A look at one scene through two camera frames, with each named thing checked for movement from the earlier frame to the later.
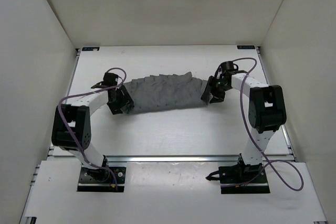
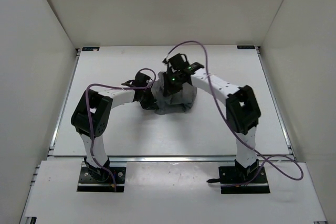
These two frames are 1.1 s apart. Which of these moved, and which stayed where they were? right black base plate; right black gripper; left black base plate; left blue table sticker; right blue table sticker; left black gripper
Moved: left black gripper; right black gripper
Stayed: right blue table sticker; right black base plate; left blue table sticker; left black base plate
